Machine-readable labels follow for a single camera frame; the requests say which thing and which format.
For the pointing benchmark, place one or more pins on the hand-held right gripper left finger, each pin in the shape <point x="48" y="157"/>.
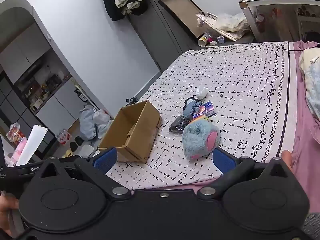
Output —
<point x="106" y="158"/>

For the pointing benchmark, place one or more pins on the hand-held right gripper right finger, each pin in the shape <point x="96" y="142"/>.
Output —
<point x="223" y="162"/>

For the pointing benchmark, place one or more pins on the blue cloth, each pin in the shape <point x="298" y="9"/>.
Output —
<point x="197" y="137"/>

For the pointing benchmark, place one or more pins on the brown cardboard box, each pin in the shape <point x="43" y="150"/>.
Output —
<point x="140" y="132"/>

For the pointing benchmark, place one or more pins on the blue printed packet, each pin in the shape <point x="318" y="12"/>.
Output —
<point x="206" y="108"/>

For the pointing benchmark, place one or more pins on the black cloth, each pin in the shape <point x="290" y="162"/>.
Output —
<point x="178" y="125"/>

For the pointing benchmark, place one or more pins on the blue-grey cloth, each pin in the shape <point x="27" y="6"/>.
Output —
<point x="190" y="110"/>

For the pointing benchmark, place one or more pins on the black white-stitched fabric piece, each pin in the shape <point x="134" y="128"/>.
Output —
<point x="192" y="99"/>

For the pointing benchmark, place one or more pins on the small white bag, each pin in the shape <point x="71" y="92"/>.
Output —
<point x="202" y="93"/>

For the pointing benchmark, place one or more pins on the person's left hand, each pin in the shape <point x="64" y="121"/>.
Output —
<point x="6" y="212"/>

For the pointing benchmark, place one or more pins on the person's right hand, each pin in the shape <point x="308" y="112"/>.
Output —
<point x="286" y="158"/>

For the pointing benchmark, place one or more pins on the white plastic container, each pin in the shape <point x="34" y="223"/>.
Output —
<point x="87" y="150"/>

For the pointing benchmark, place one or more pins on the pink box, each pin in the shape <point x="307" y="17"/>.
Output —
<point x="17" y="152"/>

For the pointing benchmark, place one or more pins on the black slipper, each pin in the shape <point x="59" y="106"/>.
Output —
<point x="79" y="140"/>
<point x="73" y="146"/>

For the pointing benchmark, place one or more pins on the white paper sheet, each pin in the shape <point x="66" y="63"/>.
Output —
<point x="32" y="142"/>

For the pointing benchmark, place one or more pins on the yellow tape roll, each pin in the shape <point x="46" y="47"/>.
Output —
<point x="68" y="153"/>

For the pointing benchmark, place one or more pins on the grey plastic bag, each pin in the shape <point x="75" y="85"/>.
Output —
<point x="87" y="125"/>

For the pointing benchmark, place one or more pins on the large white plastic bag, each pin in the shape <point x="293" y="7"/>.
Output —
<point x="102" y="120"/>

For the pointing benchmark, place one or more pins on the red clear snack bag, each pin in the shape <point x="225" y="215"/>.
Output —
<point x="15" y="132"/>

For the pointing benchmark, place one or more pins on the red and white snack pack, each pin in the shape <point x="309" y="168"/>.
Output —
<point x="63" y="137"/>

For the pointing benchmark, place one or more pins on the pink bed sheet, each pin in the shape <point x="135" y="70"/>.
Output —
<point x="300" y="130"/>

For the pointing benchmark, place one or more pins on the white black-patterned blanket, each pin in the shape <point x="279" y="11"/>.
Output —
<point x="237" y="80"/>

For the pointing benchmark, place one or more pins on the assorted shelf clutter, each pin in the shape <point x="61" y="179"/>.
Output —
<point x="42" y="87"/>

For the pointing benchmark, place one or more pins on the person's grey clothing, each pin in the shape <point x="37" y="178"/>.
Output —
<point x="311" y="226"/>

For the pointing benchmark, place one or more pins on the light floral pillow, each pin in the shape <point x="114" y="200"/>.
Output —
<point x="312" y="85"/>

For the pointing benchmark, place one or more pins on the small blue box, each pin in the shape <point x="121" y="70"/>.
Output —
<point x="220" y="39"/>

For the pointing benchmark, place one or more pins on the yellow cup noodle container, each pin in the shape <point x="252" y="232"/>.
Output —
<point x="203" y="40"/>

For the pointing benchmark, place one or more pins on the dark grey door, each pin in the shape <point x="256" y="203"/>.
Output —
<point x="160" y="35"/>

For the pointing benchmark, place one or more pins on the cream canvas bags pile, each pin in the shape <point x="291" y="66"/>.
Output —
<point x="230" y="25"/>

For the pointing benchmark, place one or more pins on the black framed board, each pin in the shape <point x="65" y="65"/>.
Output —
<point x="182" y="12"/>

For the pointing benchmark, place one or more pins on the black and cream hanging jacket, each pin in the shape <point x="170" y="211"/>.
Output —
<point x="110" y="2"/>

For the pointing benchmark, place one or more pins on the white shelf unit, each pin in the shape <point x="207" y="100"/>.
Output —
<point x="275" y="1"/>

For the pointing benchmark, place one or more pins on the cardboard tube rolls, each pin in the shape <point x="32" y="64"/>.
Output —
<point x="306" y="11"/>

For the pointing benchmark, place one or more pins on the grey wall cabinet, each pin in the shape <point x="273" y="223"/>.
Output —
<point x="22" y="50"/>

